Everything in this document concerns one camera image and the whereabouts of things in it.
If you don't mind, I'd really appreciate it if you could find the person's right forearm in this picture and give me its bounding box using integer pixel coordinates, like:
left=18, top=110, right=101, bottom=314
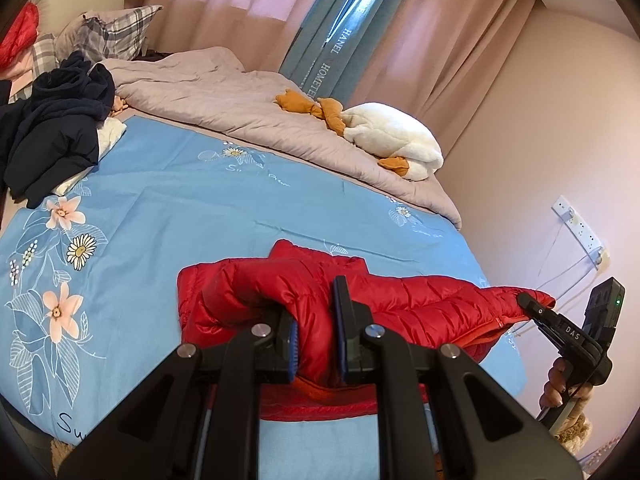
left=552, top=402, right=594, bottom=449

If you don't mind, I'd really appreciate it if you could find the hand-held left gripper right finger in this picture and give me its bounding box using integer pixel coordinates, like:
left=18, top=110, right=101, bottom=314
left=333, top=275, right=592, bottom=480

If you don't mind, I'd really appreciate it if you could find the thin white cable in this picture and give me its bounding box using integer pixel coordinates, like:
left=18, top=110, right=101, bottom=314
left=537, top=214, right=574, bottom=278
left=554, top=255, right=607, bottom=306

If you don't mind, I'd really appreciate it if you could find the white wall power strip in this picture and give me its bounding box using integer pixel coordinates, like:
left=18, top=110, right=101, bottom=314
left=552, top=195, right=610, bottom=267

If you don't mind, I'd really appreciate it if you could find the grey quilt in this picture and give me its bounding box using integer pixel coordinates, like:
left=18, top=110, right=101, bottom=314
left=97, top=46, right=464, bottom=231

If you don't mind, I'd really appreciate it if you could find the blue floral bed sheet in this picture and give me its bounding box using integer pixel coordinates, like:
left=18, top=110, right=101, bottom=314
left=0, top=112, right=529, bottom=480

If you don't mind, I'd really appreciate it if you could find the white goose plush toy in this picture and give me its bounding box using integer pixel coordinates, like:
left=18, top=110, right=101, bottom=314
left=274, top=89, right=445, bottom=182

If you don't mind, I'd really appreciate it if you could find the large plaid pillow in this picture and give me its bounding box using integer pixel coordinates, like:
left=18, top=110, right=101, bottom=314
left=55, top=5, right=164, bottom=64

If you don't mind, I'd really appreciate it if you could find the pale pink garment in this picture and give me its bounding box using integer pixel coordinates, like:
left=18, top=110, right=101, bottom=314
left=9, top=57, right=37, bottom=98

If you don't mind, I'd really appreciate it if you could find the person's right hand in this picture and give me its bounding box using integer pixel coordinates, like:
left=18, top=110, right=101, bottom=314
left=539, top=359, right=590, bottom=409

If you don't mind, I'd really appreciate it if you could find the navy blue clothes pile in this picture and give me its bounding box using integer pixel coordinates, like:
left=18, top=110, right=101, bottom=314
left=0, top=50, right=117, bottom=210

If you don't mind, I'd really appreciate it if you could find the small plaid pillow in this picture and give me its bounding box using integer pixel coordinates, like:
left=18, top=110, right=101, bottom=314
left=27, top=34, right=58, bottom=78

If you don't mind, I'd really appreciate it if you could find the folded red down jacket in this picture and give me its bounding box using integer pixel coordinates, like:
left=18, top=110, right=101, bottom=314
left=0, top=2, right=41, bottom=69

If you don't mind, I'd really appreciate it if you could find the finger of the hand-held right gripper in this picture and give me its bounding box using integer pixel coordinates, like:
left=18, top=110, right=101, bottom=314
left=516, top=292, right=562, bottom=337

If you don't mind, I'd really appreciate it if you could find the beige headboard cushion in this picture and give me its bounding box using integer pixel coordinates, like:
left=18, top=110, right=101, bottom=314
left=29, top=0, right=126, bottom=28

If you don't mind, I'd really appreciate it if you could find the red down jacket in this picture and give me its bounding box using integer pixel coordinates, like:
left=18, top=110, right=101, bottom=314
left=0, top=2, right=41, bottom=69
left=177, top=240, right=557, bottom=423

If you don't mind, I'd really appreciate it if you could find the blue curtain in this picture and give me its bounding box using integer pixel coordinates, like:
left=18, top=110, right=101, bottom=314
left=277, top=0, right=417, bottom=111

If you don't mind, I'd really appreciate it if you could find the pink curtain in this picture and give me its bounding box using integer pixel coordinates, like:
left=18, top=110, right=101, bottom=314
left=350, top=0, right=542, bottom=162
left=125, top=0, right=347, bottom=77

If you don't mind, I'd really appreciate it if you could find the white garment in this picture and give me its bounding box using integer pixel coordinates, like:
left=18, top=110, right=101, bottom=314
left=55, top=117, right=127, bottom=197

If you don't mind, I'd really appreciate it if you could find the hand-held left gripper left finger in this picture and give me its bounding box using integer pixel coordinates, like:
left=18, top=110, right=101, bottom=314
left=57, top=306, right=301, bottom=480

